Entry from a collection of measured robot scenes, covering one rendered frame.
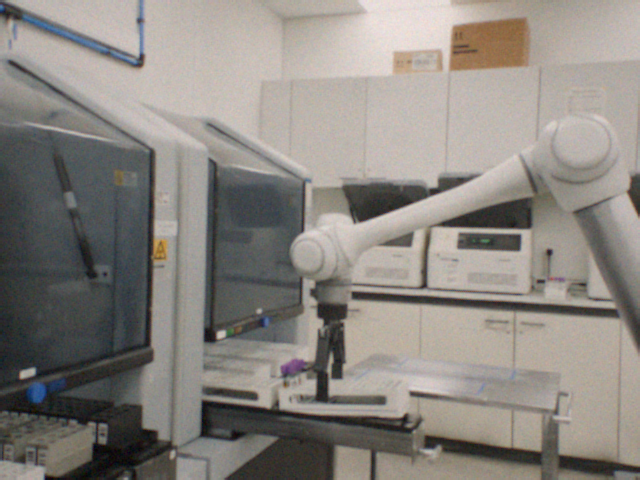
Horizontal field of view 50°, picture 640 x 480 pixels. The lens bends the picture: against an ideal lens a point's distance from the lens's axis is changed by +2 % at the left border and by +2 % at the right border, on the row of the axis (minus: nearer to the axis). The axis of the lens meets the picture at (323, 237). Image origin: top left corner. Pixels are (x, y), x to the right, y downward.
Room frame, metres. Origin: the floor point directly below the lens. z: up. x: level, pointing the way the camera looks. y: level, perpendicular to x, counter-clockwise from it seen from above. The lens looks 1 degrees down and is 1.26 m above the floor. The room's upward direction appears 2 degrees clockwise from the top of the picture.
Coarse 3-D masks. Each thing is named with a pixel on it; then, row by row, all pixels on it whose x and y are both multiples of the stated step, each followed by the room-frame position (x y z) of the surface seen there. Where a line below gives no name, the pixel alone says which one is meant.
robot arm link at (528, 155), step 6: (534, 144) 1.46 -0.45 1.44; (528, 150) 1.48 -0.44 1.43; (534, 150) 1.44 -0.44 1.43; (522, 156) 1.47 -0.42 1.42; (528, 156) 1.46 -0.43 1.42; (534, 156) 1.44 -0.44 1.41; (528, 162) 1.46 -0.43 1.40; (534, 162) 1.45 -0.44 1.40; (528, 168) 1.45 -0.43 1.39; (534, 168) 1.45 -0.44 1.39; (534, 174) 1.45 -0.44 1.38; (540, 174) 1.44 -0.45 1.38; (534, 180) 1.45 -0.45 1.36; (540, 180) 1.45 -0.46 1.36; (534, 186) 1.46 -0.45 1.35; (540, 186) 1.46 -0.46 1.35; (546, 186) 1.46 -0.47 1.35; (540, 192) 1.48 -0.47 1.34
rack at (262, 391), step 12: (204, 372) 1.76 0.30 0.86; (216, 372) 1.76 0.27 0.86; (228, 372) 1.75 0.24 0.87; (204, 384) 1.67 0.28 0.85; (216, 384) 1.65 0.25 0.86; (228, 384) 1.64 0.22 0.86; (240, 384) 1.63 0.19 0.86; (252, 384) 1.64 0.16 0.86; (264, 384) 1.64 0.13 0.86; (276, 384) 1.64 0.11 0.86; (204, 396) 1.67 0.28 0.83; (216, 396) 1.72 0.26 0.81; (228, 396) 1.74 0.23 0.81; (240, 396) 1.74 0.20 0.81; (252, 396) 1.73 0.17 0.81; (264, 396) 1.61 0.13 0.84; (276, 396) 1.64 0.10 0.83
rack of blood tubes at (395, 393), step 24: (312, 384) 1.63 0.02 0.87; (336, 384) 1.61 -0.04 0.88; (360, 384) 1.58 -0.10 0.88; (384, 384) 1.56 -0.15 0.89; (408, 384) 1.59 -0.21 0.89; (288, 408) 1.59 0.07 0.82; (312, 408) 1.57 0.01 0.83; (336, 408) 1.55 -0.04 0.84; (360, 408) 1.53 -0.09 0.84; (384, 408) 1.51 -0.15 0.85; (408, 408) 1.57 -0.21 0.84
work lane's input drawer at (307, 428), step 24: (216, 408) 1.64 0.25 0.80; (240, 408) 1.62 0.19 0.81; (264, 408) 1.60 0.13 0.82; (264, 432) 1.59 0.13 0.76; (288, 432) 1.57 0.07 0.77; (312, 432) 1.55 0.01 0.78; (336, 432) 1.53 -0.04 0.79; (360, 432) 1.51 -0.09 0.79; (384, 432) 1.50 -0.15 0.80; (408, 432) 1.49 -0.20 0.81; (408, 456) 1.48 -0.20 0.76; (432, 456) 1.49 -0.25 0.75
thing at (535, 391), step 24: (384, 360) 2.20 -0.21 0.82; (408, 360) 2.21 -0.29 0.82; (432, 360) 2.22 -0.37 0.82; (432, 384) 1.89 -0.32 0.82; (456, 384) 1.90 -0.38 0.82; (480, 384) 1.91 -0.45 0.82; (504, 384) 1.92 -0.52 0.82; (528, 384) 1.93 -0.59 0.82; (552, 384) 1.94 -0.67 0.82; (504, 408) 1.73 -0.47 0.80; (528, 408) 1.71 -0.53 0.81; (552, 408) 1.69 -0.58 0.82; (552, 432) 1.71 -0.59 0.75; (336, 456) 1.91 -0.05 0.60; (552, 456) 1.70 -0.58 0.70
